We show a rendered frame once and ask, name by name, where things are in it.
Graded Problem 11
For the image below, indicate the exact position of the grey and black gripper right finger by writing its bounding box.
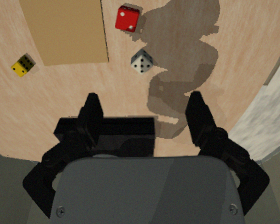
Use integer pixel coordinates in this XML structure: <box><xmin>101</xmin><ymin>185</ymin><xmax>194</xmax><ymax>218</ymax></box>
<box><xmin>185</xmin><ymin>91</ymin><xmax>270</xmax><ymax>216</ymax></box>

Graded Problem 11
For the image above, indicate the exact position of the tan flat mat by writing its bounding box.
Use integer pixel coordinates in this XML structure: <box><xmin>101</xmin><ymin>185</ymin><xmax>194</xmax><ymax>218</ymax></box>
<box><xmin>19</xmin><ymin>0</ymin><xmax>109</xmax><ymax>66</ymax></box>

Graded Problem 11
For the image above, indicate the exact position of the yellow die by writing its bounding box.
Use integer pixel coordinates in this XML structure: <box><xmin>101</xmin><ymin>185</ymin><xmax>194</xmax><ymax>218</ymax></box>
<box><xmin>11</xmin><ymin>55</ymin><xmax>34</xmax><ymax>77</ymax></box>

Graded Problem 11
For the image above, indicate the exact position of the red die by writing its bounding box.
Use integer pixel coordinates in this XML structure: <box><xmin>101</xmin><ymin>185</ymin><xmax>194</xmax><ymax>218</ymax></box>
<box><xmin>115</xmin><ymin>6</ymin><xmax>139</xmax><ymax>32</ymax></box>

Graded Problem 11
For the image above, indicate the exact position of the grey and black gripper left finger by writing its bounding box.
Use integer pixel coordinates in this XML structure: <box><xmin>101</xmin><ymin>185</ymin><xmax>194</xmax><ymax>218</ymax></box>
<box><xmin>22</xmin><ymin>93</ymin><xmax>104</xmax><ymax>219</ymax></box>

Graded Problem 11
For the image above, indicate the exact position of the white die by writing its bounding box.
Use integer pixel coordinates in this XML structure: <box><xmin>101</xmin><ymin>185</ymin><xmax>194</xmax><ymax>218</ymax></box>
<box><xmin>131</xmin><ymin>49</ymin><xmax>153</xmax><ymax>75</ymax></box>

